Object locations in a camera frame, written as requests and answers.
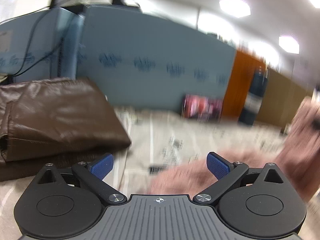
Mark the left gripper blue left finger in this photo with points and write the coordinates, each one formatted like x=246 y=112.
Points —
x=103 y=166

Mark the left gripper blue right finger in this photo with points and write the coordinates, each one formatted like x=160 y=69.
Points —
x=217 y=165

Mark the pink knitted sweater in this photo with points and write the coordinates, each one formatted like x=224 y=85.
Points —
x=298 y=160

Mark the brown leather jacket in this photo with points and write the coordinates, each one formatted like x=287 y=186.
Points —
x=60 y=121

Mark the grey printed bed sheet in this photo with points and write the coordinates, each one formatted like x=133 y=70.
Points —
x=162 y=140

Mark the dark teal vacuum bottle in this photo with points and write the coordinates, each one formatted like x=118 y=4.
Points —
x=254 y=97

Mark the brown cardboard box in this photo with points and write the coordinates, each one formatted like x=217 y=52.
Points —
x=281 y=100

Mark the orange board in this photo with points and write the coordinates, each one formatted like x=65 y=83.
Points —
x=239 y=83

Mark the blue-grey foam board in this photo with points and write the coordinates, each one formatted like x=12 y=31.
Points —
x=145 y=61

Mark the blue-grey box behind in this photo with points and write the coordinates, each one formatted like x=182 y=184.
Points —
x=41 y=45

